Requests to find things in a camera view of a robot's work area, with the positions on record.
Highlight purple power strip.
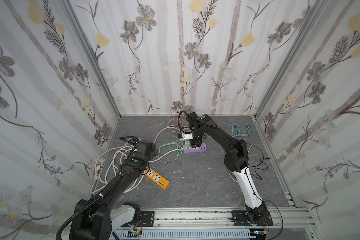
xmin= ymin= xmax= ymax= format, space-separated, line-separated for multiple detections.
xmin=183 ymin=143 xmax=207 ymax=154

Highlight green charger plug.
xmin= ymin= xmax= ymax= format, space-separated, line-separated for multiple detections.
xmin=185 ymin=140 xmax=192 ymax=149

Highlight green usb cable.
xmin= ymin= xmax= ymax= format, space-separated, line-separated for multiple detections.
xmin=158 ymin=141 xmax=184 ymax=165

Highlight pink usb cable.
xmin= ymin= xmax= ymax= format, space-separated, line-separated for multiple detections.
xmin=167 ymin=116 xmax=188 ymax=133

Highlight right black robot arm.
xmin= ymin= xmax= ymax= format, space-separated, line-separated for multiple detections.
xmin=178 ymin=111 xmax=274 ymax=226

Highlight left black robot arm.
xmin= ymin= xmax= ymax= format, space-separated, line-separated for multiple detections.
xmin=56 ymin=136 xmax=159 ymax=240

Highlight orange power strip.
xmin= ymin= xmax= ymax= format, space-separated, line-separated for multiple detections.
xmin=145 ymin=169 xmax=170 ymax=190

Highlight white coiled power cable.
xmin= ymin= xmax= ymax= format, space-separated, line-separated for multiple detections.
xmin=89 ymin=142 xmax=184 ymax=196

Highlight black cable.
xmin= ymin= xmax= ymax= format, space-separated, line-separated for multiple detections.
xmin=245 ymin=143 xmax=271 ymax=181

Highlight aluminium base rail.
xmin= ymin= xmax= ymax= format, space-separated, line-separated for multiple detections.
xmin=107 ymin=205 xmax=316 ymax=240

